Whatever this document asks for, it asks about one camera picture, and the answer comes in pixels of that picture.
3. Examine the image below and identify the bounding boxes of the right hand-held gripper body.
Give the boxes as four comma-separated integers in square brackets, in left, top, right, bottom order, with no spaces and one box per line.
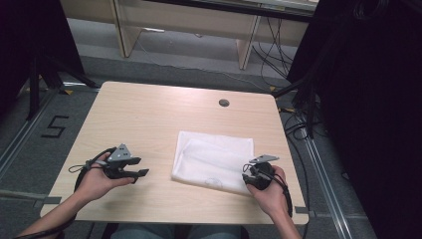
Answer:
[242,153,281,191]

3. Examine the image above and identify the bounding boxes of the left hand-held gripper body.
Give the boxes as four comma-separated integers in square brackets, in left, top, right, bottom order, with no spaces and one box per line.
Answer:
[102,142,142,180]

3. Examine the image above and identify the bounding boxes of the white mesh laundry bag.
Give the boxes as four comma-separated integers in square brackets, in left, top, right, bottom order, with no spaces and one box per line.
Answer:
[170,129,256,196]

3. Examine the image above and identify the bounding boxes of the person's right hand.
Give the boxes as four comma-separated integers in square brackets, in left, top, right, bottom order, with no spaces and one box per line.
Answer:
[246,164,291,219]

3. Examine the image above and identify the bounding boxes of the person's left hand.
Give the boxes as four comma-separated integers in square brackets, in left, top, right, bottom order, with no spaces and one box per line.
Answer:
[73,152,135,204]

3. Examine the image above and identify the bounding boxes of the person's blue jeans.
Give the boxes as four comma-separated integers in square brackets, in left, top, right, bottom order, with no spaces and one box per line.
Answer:
[109,223,244,239]

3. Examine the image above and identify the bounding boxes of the black metal stand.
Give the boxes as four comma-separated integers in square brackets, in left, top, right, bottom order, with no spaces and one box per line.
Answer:
[26,54,102,121]
[271,74,317,139]

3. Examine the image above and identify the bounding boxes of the black curtain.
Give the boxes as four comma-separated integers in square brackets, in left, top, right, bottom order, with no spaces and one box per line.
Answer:
[286,0,422,239]
[0,0,86,118]

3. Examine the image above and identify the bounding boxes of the light wooden desk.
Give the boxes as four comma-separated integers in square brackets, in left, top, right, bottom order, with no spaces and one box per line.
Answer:
[59,0,320,71]

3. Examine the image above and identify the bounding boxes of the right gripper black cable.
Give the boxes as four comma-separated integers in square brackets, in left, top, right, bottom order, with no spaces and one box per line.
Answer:
[242,162,295,219]

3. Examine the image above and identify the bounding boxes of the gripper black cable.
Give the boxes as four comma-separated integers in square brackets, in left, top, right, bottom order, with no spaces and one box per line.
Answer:
[13,146,117,239]
[242,162,295,219]

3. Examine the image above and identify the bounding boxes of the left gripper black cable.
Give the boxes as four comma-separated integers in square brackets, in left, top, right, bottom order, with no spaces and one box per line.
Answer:
[13,146,117,239]

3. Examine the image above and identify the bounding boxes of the black floor cable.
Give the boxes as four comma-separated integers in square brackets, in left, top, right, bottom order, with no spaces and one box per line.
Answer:
[279,108,313,239]

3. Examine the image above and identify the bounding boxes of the metal floor rail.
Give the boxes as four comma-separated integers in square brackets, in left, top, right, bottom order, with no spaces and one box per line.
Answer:
[0,89,63,182]
[302,134,354,239]

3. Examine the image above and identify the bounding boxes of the bundle of black floor cables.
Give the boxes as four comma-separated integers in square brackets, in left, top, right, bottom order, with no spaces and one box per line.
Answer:
[251,16,297,88]

